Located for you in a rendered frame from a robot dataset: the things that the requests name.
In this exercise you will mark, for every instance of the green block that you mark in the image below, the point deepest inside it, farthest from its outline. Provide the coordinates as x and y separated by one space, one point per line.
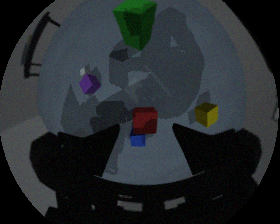
135 16
136 41

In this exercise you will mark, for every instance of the small purple block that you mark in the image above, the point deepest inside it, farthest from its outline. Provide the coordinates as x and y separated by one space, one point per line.
89 84

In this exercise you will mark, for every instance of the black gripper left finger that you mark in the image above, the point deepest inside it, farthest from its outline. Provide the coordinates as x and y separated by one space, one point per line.
94 149

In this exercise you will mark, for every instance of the blue block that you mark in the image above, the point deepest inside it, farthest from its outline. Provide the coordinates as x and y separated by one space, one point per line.
137 139

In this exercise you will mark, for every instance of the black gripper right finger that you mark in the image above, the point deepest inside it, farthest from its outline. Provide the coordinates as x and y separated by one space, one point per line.
199 147

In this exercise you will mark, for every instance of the yellow block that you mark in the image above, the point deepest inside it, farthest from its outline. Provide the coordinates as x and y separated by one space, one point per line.
206 114

